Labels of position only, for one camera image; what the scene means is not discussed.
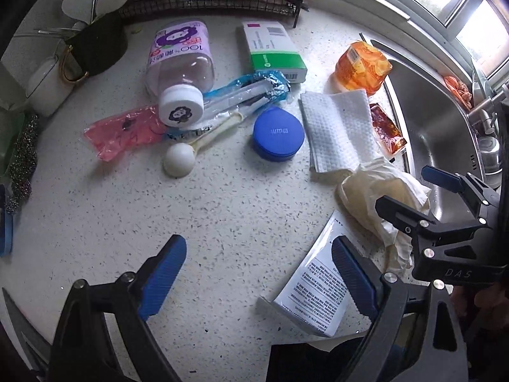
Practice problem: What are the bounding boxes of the white paper towel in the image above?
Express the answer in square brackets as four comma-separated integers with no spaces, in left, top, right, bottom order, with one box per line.
[299,89,382,173]

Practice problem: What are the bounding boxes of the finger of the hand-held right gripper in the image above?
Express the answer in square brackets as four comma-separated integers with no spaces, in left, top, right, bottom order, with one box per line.
[421,165,500,224]
[375,194,494,264]

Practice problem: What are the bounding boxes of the red sauce packet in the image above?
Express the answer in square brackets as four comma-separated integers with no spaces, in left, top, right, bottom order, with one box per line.
[369,103,407,155]

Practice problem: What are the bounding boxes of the steel wool scourer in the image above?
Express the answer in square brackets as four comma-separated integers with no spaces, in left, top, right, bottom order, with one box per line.
[6,113,40,213]

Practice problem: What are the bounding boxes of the purple label juice bottle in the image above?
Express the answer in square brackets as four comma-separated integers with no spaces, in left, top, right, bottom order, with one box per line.
[145,20,215,127]

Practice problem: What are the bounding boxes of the white printed packet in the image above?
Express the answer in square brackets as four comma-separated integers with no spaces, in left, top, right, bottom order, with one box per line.
[256,209,382,338]

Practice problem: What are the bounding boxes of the blue saucer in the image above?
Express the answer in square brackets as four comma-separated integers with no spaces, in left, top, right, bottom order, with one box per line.
[0,185,14,257]

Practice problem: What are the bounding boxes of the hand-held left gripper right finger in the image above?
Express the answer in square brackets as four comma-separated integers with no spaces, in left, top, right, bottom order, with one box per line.
[331,236,471,382]

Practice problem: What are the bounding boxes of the metal faucet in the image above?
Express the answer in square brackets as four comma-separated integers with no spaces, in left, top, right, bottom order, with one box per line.
[467,85,509,136]

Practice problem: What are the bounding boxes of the green cloth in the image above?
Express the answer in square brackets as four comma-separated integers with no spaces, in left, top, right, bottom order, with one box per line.
[0,113,25,176]

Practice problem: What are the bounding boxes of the white ceramic jar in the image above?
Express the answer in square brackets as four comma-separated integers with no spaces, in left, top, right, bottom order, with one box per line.
[26,58,76,118]

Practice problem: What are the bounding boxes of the beige plastic bag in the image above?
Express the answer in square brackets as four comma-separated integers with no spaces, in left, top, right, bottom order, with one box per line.
[336,157,432,280]

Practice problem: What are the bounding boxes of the pink plastic bag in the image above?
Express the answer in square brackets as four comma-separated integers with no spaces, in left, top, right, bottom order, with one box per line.
[83,105,168,162]

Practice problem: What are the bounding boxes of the white plastic spoon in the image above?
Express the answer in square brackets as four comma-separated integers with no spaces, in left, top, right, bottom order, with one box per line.
[164,111,243,178]

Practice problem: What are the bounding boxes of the stainless steel sink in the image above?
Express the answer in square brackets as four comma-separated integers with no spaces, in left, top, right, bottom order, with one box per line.
[370,39,502,223]

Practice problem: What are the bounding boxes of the blue clear plastic wrapper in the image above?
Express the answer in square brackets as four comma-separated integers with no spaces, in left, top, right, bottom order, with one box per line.
[167,69,293,144]

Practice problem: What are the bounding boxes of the orange snack wrapper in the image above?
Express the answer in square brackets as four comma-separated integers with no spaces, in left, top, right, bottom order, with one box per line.
[334,41,392,95]

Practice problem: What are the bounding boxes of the orange scrub cloth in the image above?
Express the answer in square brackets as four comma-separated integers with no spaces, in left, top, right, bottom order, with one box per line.
[443,75,474,109]

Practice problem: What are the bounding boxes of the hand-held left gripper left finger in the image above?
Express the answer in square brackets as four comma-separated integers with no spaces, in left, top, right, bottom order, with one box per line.
[48,234,192,382]

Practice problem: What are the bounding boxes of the stainless steel bowl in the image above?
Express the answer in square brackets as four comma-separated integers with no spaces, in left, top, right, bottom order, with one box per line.
[475,135,504,187]

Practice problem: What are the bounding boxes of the green white medicine box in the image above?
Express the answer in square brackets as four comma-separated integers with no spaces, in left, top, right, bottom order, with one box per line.
[237,22,308,84]

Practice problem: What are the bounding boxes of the black utensil holder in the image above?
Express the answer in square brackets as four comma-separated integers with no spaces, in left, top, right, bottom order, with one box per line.
[59,12,129,84]

